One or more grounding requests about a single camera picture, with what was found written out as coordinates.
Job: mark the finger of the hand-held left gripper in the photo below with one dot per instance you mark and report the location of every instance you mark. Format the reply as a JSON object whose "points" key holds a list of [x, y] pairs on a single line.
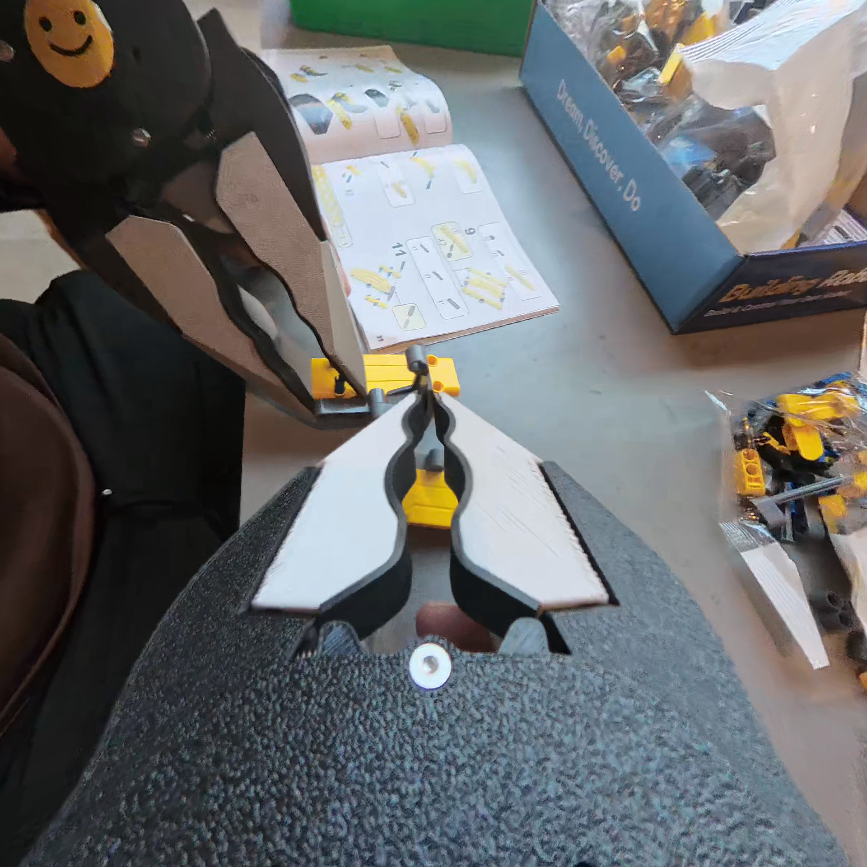
{"points": [[183, 278], [271, 203]]}

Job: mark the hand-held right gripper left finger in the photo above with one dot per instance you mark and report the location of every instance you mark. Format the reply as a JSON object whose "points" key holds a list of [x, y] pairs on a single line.
{"points": [[332, 535]]}

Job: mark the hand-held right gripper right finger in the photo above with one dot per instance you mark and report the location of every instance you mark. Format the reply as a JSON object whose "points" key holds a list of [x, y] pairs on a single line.
{"points": [[535, 535]]}

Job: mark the yellow panel with grey beam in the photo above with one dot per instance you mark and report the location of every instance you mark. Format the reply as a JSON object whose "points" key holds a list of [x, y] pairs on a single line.
{"points": [[430, 501]]}

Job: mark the yellow panel with curved grey panel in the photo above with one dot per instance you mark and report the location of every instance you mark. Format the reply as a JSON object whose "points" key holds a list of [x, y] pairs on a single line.
{"points": [[393, 372]]}

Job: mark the grey desk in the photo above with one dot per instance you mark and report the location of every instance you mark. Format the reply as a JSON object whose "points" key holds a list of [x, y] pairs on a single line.
{"points": [[609, 406]]}

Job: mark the open instruction booklet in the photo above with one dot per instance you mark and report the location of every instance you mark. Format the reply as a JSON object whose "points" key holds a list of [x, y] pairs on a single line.
{"points": [[433, 237]]}

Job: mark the person's black trousers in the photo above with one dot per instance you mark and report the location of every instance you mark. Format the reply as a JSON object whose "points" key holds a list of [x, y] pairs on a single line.
{"points": [[135, 440]]}

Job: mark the small clear bag yellow parts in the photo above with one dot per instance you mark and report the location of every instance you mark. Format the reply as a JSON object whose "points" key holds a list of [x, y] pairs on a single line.
{"points": [[786, 460]]}

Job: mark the blue cardboard kit box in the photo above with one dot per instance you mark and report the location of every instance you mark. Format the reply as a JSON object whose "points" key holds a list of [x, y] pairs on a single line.
{"points": [[609, 169]]}

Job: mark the large clear bag of parts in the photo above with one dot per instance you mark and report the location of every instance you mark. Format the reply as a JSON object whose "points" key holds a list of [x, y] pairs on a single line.
{"points": [[643, 68]]}

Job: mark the crumpled clear plastic bag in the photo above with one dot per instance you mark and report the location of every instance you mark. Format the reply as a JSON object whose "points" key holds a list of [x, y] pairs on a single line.
{"points": [[799, 101]]}

